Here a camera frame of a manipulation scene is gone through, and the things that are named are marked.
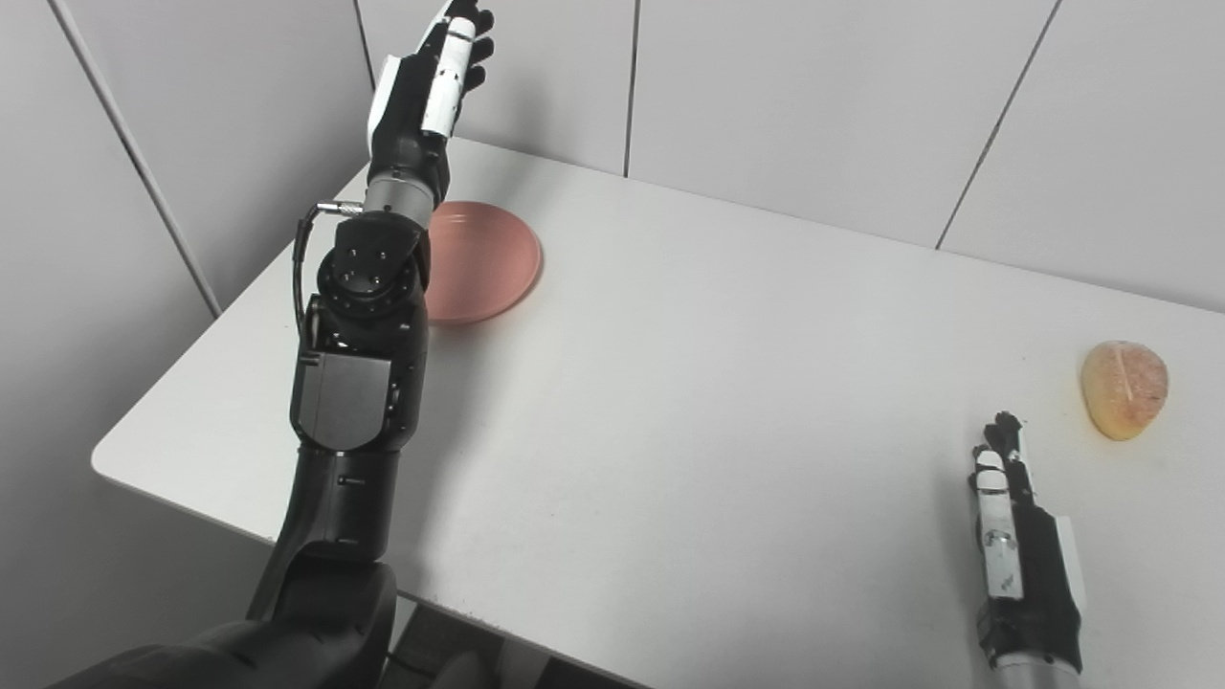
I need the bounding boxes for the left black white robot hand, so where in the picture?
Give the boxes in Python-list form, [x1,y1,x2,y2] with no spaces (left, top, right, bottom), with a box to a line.
[367,0,497,192]

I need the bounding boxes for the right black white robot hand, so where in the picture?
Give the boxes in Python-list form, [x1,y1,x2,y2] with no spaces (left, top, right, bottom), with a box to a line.
[969,411,1088,674]

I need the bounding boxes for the pink round plate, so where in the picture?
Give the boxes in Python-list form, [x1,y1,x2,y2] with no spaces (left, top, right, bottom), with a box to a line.
[424,200,544,327]

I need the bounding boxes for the golden bread roll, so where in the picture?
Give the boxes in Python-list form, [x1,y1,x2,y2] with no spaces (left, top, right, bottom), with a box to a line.
[1080,341,1170,442]

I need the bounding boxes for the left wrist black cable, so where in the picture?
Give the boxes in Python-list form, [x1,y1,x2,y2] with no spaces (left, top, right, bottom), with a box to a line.
[292,199,366,350]

